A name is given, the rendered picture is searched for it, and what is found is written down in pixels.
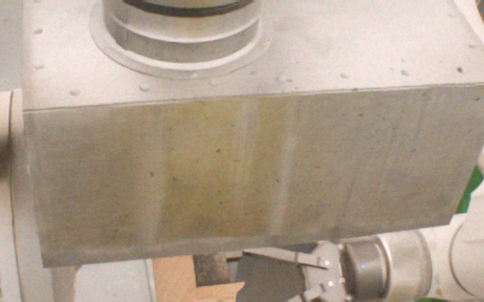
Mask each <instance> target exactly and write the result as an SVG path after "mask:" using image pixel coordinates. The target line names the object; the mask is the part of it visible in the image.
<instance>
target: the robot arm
mask: <svg viewBox="0 0 484 302"><path fill-rule="evenodd" d="M480 1H481V0H453V2H454V3H455V4H456V6H457V7H458V8H459V9H460V10H461V12H462V13H463V15H464V16H465V17H466V19H467V20H468V22H469V23H470V24H471V26H472V27H473V29H474V31H475V32H476V33H477V35H478V36H479V38H480V39H481V40H482V42H483V43H484V23H483V21H482V19H481V17H480V15H479V13H478V10H477V7H476V6H477V5H478V4H479V3H480ZM315 243H316V244H318V245H317V246H315V247H314V248H313V249H312V250H311V251H310V252H309V253H308V254H306V253H302V252H293V251H289V250H284V249H280V248H273V247H266V248H249V249H240V250H230V251H226V259H227V263H232V262H238V261H239V260H240V259H241V257H243V256H246V257H251V258H254V259H258V260H263V261H268V262H272V263H277V264H280V265H284V266H289V267H290V268H293V269H298V273H299V276H300V278H301V290H302V293H301V294H300V295H298V296H296V297H294V298H292V299H290V300H288V301H286V302H309V301H311V300H312V301H313V302H364V301H372V300H376V299H377V300H378V301H379V302H401V301H408V300H414V299H418V298H423V297H430V298H436V299H445V300H463V299H484V180H483V182H482V183H481V186H479V187H478V188H477V189H476V191H474V192H473V193H472V194H471V200H470V204H469V208H468V211H467V213H464V214H457V215H453V218H452V220H451V223H450V224H449V225H448V226H439V227H430V228H421V229H413V230H403V231H397V232H394V233H386V234H377V235H372V236H371V237H369V239H368V240H360V241H350V242H348V243H342V244H334V243H331V242H329V241H322V242H315Z"/></svg>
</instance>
